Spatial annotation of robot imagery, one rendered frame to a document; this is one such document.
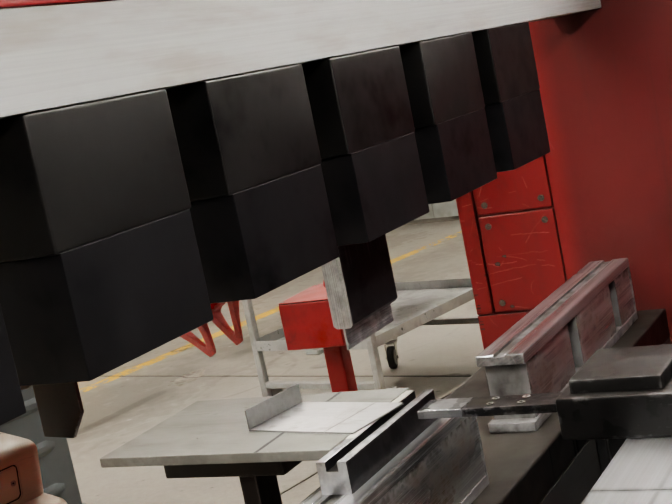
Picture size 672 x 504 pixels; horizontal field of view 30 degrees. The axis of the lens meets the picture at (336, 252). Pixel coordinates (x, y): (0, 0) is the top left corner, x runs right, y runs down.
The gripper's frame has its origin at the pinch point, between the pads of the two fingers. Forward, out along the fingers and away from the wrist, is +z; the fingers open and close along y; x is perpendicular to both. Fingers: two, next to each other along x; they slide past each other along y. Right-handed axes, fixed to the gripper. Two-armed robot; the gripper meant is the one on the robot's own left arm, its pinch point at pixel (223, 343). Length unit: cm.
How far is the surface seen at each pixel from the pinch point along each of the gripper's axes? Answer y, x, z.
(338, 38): -29, -63, -8
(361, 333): -30, -48, 14
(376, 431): -32, -45, 22
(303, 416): -29.0, -34.9, 17.1
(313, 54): -35, -64, -7
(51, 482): 107, 210, -24
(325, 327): 106, 78, -10
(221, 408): -26.7, -22.6, 11.1
